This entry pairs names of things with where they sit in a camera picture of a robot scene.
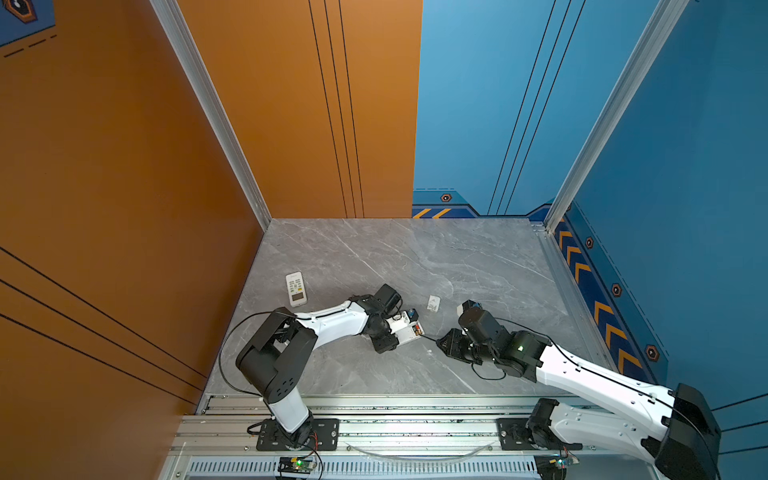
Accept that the aluminium rail frame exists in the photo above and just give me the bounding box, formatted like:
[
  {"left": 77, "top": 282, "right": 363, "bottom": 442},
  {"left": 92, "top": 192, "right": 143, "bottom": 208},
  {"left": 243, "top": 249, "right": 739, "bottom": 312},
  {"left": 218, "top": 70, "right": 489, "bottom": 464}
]
[{"left": 160, "top": 395, "right": 660, "bottom": 479}]

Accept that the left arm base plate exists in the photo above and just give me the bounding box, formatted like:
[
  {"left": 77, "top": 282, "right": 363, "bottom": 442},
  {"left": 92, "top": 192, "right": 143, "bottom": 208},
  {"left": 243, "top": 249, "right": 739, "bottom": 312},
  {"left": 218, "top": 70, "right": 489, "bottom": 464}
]
[{"left": 256, "top": 418, "right": 340, "bottom": 452}]

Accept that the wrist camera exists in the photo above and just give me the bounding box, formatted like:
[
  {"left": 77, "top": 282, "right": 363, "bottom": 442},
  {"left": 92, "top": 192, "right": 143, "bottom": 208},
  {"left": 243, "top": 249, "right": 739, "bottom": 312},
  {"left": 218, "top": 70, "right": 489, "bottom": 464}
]
[
  {"left": 387, "top": 309, "right": 419, "bottom": 331},
  {"left": 457, "top": 300, "right": 482, "bottom": 317}
]

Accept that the left green circuit board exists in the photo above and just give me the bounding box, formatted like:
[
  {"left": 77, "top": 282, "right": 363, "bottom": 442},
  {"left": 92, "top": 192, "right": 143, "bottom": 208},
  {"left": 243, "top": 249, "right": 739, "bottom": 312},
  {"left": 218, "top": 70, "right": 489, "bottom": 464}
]
[{"left": 277, "top": 456, "right": 320, "bottom": 479}]

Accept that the green circuit board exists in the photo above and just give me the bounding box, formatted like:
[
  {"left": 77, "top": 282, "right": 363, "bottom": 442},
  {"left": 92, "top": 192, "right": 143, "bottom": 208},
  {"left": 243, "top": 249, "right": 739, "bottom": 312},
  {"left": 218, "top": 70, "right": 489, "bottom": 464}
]
[
  {"left": 534, "top": 456, "right": 580, "bottom": 480},
  {"left": 277, "top": 456, "right": 320, "bottom": 479}
]

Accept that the white battery cover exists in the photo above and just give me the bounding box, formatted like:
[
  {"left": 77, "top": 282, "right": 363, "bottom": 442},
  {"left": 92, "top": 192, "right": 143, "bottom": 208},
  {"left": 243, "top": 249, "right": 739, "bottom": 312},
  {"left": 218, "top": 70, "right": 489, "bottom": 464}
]
[{"left": 427, "top": 295, "right": 441, "bottom": 312}]

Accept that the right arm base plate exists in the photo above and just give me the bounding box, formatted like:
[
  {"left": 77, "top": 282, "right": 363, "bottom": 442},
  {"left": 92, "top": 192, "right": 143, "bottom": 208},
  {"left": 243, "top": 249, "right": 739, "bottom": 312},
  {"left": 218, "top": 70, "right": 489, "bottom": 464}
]
[{"left": 496, "top": 418, "right": 583, "bottom": 451}]

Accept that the clear cable on rail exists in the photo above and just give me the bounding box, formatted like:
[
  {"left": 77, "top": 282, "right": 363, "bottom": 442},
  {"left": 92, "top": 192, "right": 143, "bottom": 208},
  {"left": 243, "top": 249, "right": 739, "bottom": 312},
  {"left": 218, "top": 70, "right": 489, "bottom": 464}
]
[{"left": 343, "top": 442, "right": 496, "bottom": 462}]

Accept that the right aluminium corner post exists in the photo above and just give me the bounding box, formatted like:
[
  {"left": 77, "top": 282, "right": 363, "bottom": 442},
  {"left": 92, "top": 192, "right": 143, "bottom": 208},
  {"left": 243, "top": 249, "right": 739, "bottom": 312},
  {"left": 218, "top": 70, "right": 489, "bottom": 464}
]
[{"left": 543, "top": 0, "right": 689, "bottom": 235}]

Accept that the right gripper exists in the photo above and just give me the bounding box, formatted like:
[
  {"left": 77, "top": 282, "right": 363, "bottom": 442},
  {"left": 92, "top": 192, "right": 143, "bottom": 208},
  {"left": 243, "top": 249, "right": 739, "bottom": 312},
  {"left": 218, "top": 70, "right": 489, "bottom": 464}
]
[{"left": 432, "top": 329, "right": 497, "bottom": 366}]

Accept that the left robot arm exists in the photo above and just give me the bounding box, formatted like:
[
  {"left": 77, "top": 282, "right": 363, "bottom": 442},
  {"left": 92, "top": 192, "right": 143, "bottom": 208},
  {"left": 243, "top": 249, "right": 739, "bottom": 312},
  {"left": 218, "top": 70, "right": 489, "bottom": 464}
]
[{"left": 235, "top": 284, "right": 421, "bottom": 447}]

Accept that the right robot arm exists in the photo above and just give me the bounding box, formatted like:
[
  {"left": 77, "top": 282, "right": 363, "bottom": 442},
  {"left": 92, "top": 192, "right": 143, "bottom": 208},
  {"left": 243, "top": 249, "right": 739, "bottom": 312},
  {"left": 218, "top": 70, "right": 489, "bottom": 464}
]
[{"left": 436, "top": 301, "right": 722, "bottom": 479}]

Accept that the left aluminium corner post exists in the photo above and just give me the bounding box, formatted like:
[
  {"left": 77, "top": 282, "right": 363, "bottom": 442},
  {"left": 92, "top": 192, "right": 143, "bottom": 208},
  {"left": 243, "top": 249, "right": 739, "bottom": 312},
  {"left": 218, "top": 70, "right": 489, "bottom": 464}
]
[{"left": 149, "top": 0, "right": 272, "bottom": 232}]

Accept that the aluminium corner post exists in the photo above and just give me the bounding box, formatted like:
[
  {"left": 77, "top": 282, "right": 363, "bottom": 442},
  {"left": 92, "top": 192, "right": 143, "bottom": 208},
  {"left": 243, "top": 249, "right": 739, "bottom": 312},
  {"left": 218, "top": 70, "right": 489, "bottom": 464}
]
[
  {"left": 543, "top": 0, "right": 689, "bottom": 235},
  {"left": 149, "top": 0, "right": 272, "bottom": 232}
]

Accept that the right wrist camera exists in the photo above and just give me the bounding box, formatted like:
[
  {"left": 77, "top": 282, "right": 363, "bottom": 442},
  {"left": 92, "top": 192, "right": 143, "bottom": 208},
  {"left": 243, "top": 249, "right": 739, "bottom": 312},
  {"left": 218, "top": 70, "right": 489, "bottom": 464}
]
[{"left": 457, "top": 300, "right": 482, "bottom": 317}]

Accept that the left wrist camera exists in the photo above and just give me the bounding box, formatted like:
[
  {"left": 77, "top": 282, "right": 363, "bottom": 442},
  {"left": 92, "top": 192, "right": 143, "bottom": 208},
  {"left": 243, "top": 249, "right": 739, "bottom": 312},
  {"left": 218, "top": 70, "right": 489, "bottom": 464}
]
[{"left": 387, "top": 309, "right": 419, "bottom": 331}]

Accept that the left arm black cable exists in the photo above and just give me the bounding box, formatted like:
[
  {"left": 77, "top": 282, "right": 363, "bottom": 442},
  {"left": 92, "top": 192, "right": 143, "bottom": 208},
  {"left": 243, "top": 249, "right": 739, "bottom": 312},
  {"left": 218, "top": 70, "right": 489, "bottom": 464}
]
[{"left": 217, "top": 310, "right": 289, "bottom": 398}]

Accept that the white TCL remote control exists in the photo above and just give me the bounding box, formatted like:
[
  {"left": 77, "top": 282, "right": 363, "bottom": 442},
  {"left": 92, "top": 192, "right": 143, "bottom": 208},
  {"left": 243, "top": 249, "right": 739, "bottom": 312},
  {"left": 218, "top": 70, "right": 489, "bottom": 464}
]
[{"left": 392, "top": 321, "right": 424, "bottom": 345}]

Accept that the right green circuit board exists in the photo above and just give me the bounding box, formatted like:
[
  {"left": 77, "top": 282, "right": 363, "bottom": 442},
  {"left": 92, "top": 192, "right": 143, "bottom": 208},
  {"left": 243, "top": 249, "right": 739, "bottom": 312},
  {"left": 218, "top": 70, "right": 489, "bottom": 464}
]
[{"left": 534, "top": 456, "right": 580, "bottom": 480}]

